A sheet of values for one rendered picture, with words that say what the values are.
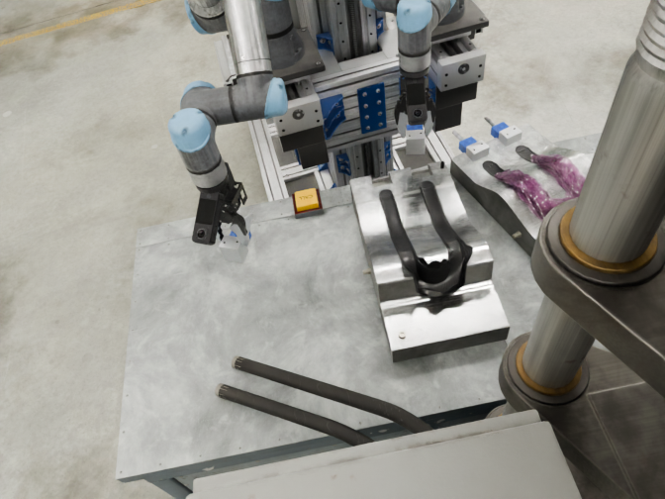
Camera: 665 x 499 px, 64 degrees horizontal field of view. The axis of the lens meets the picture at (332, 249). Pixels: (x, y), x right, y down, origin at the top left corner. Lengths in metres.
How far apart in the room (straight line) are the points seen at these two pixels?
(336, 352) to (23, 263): 2.07
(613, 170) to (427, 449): 0.25
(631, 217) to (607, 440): 0.32
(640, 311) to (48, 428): 2.23
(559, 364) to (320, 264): 0.86
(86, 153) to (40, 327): 1.14
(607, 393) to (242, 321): 0.88
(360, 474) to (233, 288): 0.99
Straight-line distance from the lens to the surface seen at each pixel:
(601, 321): 0.47
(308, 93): 1.57
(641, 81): 0.37
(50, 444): 2.41
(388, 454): 0.46
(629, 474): 0.68
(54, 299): 2.77
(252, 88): 1.11
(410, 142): 1.44
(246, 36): 1.13
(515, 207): 1.37
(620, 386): 0.72
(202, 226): 1.15
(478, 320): 1.21
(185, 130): 1.04
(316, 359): 1.25
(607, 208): 0.43
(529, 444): 0.47
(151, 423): 1.30
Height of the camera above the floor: 1.91
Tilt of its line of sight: 52 degrees down
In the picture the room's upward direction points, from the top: 12 degrees counter-clockwise
